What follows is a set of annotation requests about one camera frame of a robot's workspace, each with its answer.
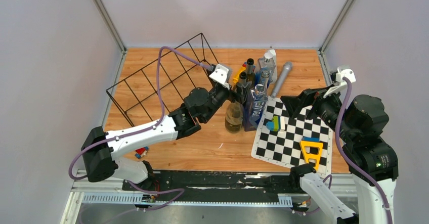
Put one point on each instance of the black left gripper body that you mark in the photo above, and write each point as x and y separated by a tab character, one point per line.
218	97

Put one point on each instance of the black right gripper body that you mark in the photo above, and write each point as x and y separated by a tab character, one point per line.
328	109

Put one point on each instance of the dark green wine bottle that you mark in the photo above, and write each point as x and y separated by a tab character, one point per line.
250	75

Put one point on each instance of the olive green wine bottle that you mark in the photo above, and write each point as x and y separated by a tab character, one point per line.
242	80

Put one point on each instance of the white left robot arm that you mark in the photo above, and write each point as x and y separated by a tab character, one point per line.
103	152

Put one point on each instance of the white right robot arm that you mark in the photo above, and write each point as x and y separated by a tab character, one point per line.
372	162

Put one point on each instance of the yellow red blue block house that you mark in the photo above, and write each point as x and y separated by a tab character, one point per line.
237	74

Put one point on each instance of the yellow arch blue block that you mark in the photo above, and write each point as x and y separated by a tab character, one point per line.
311	150

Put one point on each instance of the green white blue block stack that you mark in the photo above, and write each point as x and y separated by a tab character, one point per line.
277	124

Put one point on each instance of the black white chessboard mat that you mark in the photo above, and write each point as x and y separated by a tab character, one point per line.
283	148

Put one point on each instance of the silver metal cylinder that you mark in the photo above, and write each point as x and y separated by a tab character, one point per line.
287	67

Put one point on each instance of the grey wedge stand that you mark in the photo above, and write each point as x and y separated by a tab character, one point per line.
274	72

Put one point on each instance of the yellow red toy car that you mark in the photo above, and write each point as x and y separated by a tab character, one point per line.
141	152

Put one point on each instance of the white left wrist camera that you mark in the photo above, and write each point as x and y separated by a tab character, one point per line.
221	74

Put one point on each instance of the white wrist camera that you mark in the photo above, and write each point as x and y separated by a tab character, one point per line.
339	83
221	74

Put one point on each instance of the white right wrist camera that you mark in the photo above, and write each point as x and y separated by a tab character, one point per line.
339	83

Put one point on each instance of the black wire wine rack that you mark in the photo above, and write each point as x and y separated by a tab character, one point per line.
150	83

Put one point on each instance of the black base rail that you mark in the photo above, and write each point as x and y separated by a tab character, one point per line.
209	187

